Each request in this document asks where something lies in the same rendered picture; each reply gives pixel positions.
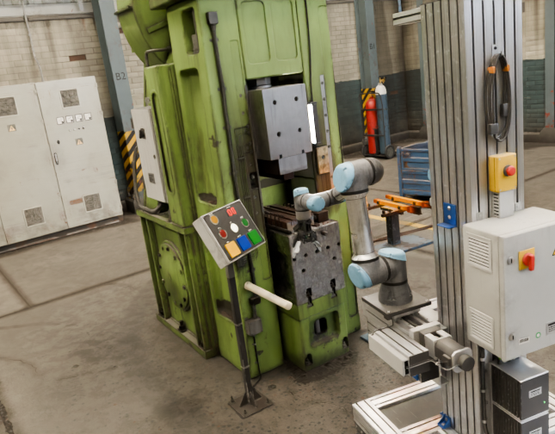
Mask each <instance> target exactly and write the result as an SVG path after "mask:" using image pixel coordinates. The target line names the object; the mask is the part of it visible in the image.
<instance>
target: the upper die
mask: <svg viewBox="0 0 555 434"><path fill-rule="evenodd" d="M257 163H258V170H259V172H264V173H270V174H275V175H284V174H287V173H291V172H295V171H301V170H304V169H307V160H306V153H301V154H298V155H294V156H290V157H286V158H279V159H276V160H272V161H271V160H263V159H257Z"/></svg>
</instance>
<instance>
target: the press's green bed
mask: <svg viewBox="0 0 555 434"><path fill-rule="evenodd" d="M345 301H346V297H345V289H344V288H341V289H338V290H337V291H332V293H329V294H326V295H324V296H321V297H319V298H317V299H315V300H312V301H308V302H306V303H304V304H302V305H299V306H296V305H294V304H293V303H292V308H291V309H290V310H286V309H285V308H283V307H280V306H278V305H276V306H277V313H278V320H279V326H280V332H281V344H282V350H283V356H284V360H285V361H287V362H290V363H291V364H293V365H294V366H296V367H297V368H298V369H301V370H302V371H304V372H308V371H310V370H313V369H315V368H317V367H319V366H322V365H324V364H326V363H328V362H330V361H332V360H335V359H337V358H338V357H341V356H343V355H345V354H347V353H349V352H351V350H349V346H348V332H347V324H346V317H345V309H344V303H343V302H345Z"/></svg>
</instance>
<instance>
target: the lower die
mask: <svg viewBox="0 0 555 434"><path fill-rule="evenodd" d="M267 206H269V205H267ZM267 206H263V207H264V211H268V212H271V213H275V214H277V215H276V216H275V221H276V225H277V226H278V227H279V220H278V217H279V215H283V216H284V219H283V218H282V216H280V224H281V228H284V229H287V230H290V231H291V232H294V230H293V228H294V227H295V226H296V225H297V224H298V222H297V219H296V214H292V213H288V212H285V211H281V210H278V209H274V208H268V207H267ZM270 206H274V207H278V208H284V209H287V210H292V211H295V209H294V208H289V207H285V206H281V205H278V204H275V205H270ZM271 213H268V223H269V224H270V225H271V219H270V215H271ZM271 217H272V223H273V226H275V222H274V214H272V215H271Z"/></svg>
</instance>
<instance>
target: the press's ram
mask: <svg viewBox="0 0 555 434"><path fill-rule="evenodd" d="M248 96H249V102H250V113H251V120H252V127H253V133H254V139H255V146H256V157H257V159H263V160H271V161H272V160H276V159H279V158H286V157H290V156H294V155H298V154H301V153H305V152H312V146H311V131H310V123H309V115H308V108H307V100H306V92H305V84H288V85H277V86H272V87H269V88H264V89H257V90H248Z"/></svg>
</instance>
